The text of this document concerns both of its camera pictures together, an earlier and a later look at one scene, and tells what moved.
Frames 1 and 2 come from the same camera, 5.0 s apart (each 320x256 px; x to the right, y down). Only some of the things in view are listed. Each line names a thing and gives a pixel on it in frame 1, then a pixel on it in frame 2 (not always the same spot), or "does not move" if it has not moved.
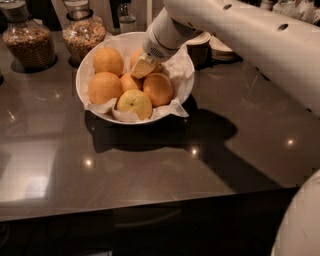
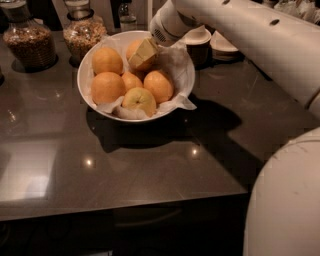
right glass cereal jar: x=81 y=31 does not move
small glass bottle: x=128 y=23 does not move
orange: x=136 y=54 to x=131 y=49
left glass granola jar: x=29 y=43 does not move
